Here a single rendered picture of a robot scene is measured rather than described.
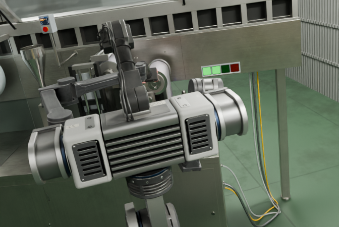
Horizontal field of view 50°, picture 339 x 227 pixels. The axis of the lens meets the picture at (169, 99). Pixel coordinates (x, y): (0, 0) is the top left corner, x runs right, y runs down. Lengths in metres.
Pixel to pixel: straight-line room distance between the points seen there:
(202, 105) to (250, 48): 1.47
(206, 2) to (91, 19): 0.73
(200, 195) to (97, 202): 0.60
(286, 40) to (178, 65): 0.69
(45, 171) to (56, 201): 1.33
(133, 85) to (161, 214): 0.38
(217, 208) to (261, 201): 1.00
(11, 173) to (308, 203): 2.13
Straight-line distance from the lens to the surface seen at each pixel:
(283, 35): 2.42
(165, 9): 2.35
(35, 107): 2.77
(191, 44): 2.38
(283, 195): 3.12
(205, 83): 1.20
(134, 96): 0.95
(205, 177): 2.06
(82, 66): 2.04
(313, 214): 3.03
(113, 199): 2.21
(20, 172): 2.29
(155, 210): 1.08
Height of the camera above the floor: 1.89
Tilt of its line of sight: 21 degrees down
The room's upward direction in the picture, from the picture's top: 9 degrees counter-clockwise
